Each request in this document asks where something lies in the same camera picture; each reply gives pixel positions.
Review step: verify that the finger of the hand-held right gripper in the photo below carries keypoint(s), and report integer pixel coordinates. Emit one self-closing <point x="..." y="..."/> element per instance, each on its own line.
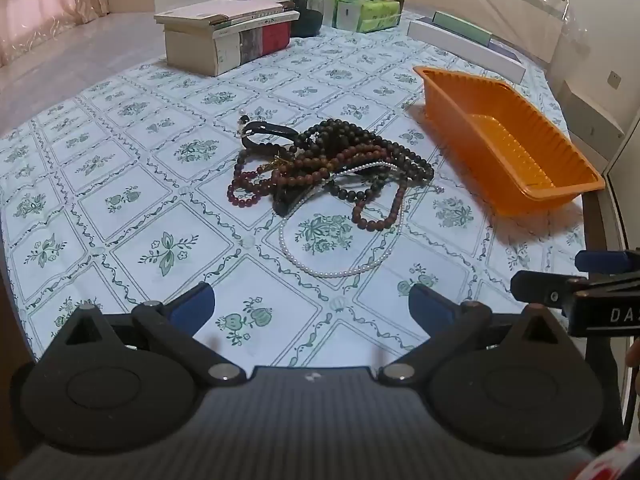
<point x="540" y="290"/>
<point x="600" y="260"/>

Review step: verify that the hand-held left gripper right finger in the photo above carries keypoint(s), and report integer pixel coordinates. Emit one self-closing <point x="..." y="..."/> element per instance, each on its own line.
<point x="430" y="305"/>

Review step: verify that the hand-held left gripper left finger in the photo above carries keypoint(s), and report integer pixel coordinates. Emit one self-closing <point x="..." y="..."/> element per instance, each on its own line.
<point x="192" y="305"/>

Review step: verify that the black bar hair clip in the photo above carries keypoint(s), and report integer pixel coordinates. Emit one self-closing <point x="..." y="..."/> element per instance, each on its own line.
<point x="285" y="200"/>

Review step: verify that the orange plastic tray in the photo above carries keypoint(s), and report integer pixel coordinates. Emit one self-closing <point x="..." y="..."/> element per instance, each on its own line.
<point x="500" y="135"/>

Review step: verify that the white door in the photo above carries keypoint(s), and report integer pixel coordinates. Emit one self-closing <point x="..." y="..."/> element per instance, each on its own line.
<point x="625" y="185"/>

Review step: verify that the white bedside cabinet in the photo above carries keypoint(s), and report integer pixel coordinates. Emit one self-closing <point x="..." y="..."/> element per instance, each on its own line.
<point x="590" y="115"/>

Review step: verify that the red white printed cloth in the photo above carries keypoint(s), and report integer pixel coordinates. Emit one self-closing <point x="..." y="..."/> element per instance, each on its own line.
<point x="610" y="465"/>

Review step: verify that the blue notebook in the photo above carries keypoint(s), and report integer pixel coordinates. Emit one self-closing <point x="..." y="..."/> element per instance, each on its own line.
<point x="505" y="50"/>

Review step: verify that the long white box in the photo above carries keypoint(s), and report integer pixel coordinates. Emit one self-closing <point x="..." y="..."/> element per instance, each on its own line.
<point x="465" y="47"/>

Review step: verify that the thick white book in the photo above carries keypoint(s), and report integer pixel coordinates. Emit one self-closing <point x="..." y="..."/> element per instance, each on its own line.
<point x="235" y="50"/>

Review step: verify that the long green box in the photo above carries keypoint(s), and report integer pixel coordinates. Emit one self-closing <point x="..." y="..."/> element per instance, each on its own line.
<point x="462" y="27"/>

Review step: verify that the thin dark spine book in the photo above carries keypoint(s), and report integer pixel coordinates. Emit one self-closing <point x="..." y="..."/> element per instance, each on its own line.
<point x="260" y="22"/>

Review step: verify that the pale pink cover book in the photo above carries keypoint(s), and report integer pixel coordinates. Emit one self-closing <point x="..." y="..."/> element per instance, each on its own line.
<point x="220" y="10"/>

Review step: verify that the green tissue pack bundle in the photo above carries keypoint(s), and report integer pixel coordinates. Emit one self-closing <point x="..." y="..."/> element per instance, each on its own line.
<point x="370" y="12"/>

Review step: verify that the dark green glass jar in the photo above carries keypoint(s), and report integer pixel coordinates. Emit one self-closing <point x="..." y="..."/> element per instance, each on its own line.
<point x="302" y="20"/>

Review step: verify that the pink curtain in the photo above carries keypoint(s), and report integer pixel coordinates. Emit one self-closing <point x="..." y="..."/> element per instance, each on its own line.
<point x="40" y="5"/>

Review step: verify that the wall socket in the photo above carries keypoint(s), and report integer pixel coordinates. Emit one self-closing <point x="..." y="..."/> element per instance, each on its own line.
<point x="614" y="77"/>

